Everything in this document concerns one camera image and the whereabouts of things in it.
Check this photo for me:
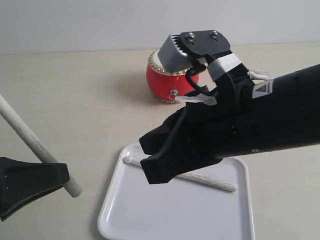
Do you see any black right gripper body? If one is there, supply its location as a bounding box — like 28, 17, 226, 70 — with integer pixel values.
176, 64, 258, 161

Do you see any white drumstick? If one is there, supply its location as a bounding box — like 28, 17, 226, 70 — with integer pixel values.
0, 96, 82, 198
123, 156, 238, 193

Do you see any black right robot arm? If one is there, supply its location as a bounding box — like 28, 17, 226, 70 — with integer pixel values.
139, 65, 320, 184

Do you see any small red drum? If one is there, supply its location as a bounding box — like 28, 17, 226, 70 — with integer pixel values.
146, 49, 193, 103

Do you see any white plastic tray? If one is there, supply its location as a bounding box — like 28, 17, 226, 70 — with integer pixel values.
97, 143, 255, 240

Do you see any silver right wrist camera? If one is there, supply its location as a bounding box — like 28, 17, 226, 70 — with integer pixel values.
157, 30, 231, 73

